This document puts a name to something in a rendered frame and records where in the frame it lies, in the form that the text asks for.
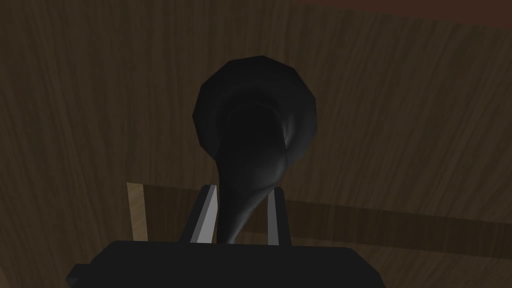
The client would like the black door knob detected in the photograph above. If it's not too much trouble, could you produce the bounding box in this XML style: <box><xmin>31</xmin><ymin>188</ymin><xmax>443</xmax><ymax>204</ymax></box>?
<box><xmin>191</xmin><ymin>55</ymin><xmax>319</xmax><ymax>245</ymax></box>

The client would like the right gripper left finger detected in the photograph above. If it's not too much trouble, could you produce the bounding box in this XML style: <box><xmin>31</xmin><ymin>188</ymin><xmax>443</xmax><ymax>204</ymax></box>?
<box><xmin>178</xmin><ymin>184</ymin><xmax>219</xmax><ymax>245</ymax></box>

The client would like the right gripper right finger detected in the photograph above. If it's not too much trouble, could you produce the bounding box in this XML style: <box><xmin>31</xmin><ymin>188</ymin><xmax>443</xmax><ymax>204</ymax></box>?
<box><xmin>266</xmin><ymin>187</ymin><xmax>293</xmax><ymax>247</ymax></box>

